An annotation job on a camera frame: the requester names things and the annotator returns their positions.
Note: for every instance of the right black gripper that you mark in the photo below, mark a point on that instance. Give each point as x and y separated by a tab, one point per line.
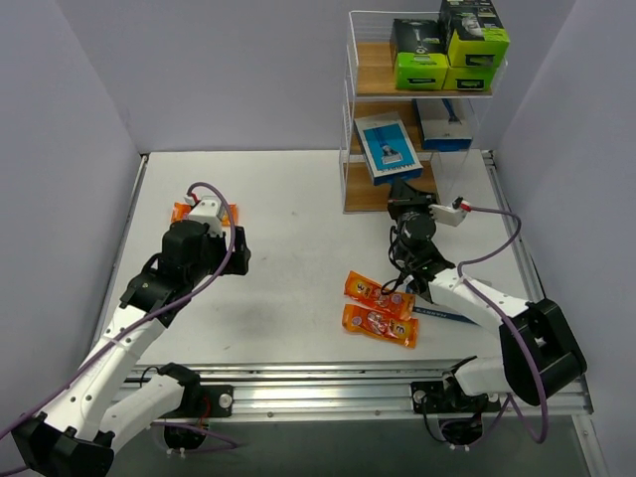
409	201

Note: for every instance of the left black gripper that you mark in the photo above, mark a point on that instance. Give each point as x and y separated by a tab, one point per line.
238	251

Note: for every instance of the blue white razor box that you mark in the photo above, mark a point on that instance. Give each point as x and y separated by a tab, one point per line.
387	148

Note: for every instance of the grey box blue razor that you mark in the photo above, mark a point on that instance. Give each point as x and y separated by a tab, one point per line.
425	306
443	124

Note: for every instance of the tall green black razor box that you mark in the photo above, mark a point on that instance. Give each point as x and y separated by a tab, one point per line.
469	78

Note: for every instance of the black green razor pack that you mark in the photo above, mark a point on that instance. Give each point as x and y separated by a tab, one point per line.
418	55

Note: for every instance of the small black green razor box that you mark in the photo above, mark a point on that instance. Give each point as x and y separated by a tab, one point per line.
475	36

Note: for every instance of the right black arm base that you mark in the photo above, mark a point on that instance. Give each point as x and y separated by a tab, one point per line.
432	397

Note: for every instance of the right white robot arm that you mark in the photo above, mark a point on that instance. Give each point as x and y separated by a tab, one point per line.
539	353

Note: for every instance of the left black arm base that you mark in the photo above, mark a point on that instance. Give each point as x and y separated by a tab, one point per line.
217	401

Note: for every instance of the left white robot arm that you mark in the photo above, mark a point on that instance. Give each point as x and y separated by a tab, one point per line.
78	430

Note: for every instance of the orange razor bag far left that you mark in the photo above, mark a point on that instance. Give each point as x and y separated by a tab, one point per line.
180	211

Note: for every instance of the orange razor bag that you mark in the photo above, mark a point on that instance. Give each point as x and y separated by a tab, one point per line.
380	326
180	211
365	291

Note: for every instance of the orange razor bag upper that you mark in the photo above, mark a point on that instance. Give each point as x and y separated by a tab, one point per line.
365	291

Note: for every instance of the orange razor bag lower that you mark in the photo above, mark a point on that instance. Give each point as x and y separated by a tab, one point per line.
380	326

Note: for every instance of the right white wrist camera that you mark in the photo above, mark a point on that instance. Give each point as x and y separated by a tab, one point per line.
451	215

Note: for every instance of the white wire wooden shelf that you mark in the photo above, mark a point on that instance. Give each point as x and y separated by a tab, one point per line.
369	89

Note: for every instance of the aluminium mounting rail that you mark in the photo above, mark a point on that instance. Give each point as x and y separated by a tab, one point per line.
337	392

